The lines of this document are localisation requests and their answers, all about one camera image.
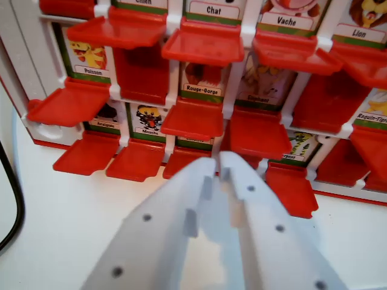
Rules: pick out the Mouche picture card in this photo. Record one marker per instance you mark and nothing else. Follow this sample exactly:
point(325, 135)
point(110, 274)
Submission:
point(148, 121)

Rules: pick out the red Mouche window flap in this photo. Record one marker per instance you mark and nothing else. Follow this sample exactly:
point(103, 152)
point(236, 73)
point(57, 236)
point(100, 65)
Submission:
point(136, 160)

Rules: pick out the red Chien window flap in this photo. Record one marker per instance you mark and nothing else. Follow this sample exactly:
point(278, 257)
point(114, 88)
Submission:
point(121, 30)

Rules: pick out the red and white game board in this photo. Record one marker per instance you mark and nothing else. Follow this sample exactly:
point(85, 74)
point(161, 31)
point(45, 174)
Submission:
point(142, 78)

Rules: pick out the red Araignee window flap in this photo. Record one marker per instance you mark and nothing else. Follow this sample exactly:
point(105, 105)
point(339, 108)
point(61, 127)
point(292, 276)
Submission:
point(87, 154)

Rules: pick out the red Requin-Tigre window flap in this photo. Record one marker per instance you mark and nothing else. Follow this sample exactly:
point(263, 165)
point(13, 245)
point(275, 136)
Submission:
point(373, 151)

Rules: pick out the red Chat window flap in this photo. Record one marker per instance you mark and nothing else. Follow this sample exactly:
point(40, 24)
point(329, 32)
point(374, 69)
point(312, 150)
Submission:
point(202, 48)

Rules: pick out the Rouge-Gorge picture card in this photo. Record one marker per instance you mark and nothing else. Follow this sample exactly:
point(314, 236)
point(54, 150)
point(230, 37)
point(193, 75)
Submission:
point(201, 84)

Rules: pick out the red Poisson window flap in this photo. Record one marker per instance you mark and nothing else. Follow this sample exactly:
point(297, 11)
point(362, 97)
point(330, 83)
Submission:
point(69, 105)

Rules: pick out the Vache picture card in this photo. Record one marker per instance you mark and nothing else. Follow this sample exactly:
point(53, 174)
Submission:
point(287, 19)

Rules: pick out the red Serpent window flap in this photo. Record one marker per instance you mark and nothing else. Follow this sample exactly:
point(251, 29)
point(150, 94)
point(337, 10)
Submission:
point(290, 190)

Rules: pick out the Chat picture card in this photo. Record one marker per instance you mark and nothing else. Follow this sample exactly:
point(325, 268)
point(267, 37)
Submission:
point(213, 10)

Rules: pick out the red Elephant window flap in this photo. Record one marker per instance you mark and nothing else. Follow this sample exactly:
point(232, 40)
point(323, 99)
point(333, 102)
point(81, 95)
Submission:
point(257, 133)

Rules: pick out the Poisson picture card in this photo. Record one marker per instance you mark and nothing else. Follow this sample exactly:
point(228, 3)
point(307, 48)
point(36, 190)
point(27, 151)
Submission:
point(89, 60)

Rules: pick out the Elephant picture card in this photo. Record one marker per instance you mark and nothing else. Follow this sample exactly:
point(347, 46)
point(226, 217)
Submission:
point(260, 87)

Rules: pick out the red Rouge-Gorge window flap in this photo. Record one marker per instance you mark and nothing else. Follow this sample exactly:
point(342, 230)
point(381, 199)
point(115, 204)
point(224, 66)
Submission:
point(193, 121)

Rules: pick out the red Lion window flap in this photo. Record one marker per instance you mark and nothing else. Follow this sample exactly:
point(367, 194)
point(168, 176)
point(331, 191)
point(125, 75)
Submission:
point(362, 66)

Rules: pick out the red Vache window flap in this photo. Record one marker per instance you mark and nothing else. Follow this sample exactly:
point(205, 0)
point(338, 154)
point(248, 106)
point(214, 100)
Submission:
point(290, 57)

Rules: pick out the Lion picture card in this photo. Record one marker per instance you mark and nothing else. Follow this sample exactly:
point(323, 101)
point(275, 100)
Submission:
point(359, 30)

